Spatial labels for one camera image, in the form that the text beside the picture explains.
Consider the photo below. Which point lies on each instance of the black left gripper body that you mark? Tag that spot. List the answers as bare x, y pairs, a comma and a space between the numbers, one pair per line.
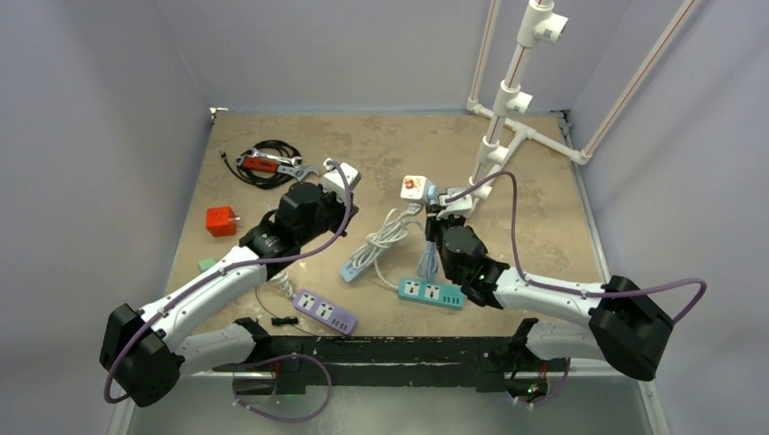
331, 212

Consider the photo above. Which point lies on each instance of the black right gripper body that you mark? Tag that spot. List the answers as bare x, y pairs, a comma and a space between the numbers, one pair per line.
433, 222

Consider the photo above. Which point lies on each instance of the white cube power socket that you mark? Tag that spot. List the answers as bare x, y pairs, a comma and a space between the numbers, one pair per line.
414, 188

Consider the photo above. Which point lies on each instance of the red cube socket adapter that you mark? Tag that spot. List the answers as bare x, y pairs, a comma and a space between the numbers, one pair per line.
222, 221

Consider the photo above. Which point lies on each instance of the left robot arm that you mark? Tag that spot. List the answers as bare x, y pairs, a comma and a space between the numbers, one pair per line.
204, 300

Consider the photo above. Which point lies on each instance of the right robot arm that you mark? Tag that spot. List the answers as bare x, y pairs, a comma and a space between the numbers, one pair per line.
610, 322

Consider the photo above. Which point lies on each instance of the teal power strip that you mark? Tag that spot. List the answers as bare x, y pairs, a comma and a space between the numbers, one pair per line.
429, 293

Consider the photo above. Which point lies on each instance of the light blue power strip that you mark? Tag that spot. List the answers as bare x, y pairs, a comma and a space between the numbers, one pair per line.
352, 268

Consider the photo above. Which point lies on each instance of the purple power strip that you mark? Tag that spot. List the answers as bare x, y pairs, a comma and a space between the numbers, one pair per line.
324, 311

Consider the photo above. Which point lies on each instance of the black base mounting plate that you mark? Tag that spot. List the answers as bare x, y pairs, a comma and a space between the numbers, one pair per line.
484, 364

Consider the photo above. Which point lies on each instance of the green block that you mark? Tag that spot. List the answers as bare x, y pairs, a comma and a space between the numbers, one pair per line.
205, 264

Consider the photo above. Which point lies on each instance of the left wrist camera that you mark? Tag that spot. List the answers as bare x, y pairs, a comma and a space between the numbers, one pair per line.
339, 178

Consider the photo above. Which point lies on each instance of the red handled adjustable wrench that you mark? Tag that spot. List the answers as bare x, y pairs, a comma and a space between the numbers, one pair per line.
292, 166

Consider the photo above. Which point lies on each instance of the white PVC pipe frame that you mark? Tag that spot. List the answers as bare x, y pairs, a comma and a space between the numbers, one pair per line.
541, 25

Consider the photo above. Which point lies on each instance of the aluminium frame rail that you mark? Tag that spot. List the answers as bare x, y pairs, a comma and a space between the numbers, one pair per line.
237, 343

